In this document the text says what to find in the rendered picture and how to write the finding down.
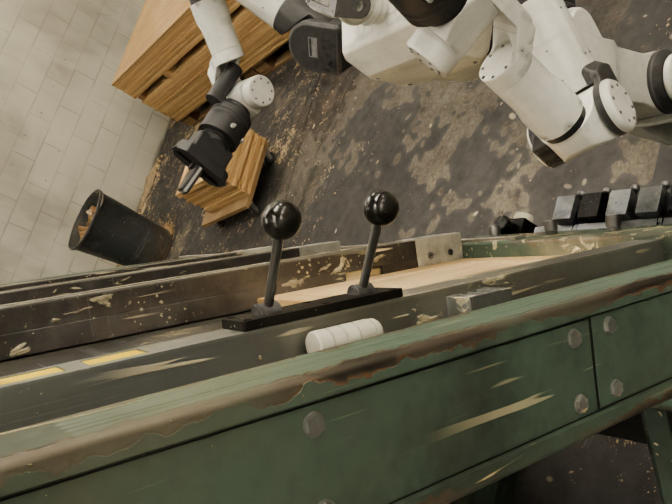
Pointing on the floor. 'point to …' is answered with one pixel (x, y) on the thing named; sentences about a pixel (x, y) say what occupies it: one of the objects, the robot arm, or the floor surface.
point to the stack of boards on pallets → (188, 57)
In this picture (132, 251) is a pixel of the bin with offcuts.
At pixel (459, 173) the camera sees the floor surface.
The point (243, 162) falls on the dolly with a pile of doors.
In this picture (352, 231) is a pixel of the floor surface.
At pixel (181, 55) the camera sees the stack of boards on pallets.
